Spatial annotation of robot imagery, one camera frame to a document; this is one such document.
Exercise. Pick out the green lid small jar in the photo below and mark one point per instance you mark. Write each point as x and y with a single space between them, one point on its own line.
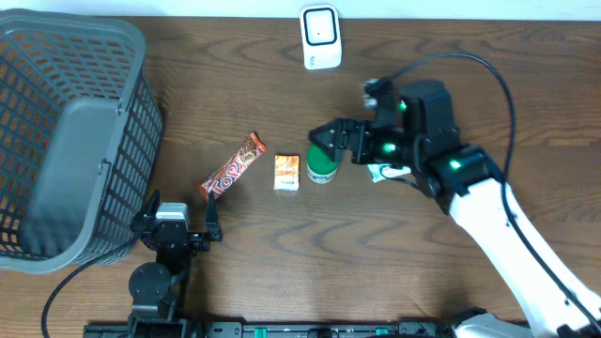
320 168

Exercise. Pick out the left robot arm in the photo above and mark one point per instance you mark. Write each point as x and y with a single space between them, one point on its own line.
158 288

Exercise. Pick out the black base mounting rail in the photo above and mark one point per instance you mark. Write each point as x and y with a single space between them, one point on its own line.
266 330

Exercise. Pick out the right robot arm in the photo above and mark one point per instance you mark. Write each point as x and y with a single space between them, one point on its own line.
416 128

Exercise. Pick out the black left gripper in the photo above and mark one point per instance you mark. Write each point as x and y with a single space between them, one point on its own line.
201 244

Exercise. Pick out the white barcode scanner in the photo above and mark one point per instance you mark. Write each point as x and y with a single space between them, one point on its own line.
320 37

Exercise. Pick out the light green wet wipes pack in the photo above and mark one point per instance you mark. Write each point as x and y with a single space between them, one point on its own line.
384 171

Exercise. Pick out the orange white small packet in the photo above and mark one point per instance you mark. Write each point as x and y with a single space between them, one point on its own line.
286 173

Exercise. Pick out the grey plastic mesh basket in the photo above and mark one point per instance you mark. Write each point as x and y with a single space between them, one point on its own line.
80 137

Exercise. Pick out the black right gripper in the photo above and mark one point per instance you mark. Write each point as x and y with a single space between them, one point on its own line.
346 129

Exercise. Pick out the red brown candy bar wrapper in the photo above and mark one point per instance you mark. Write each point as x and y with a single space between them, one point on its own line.
223 178

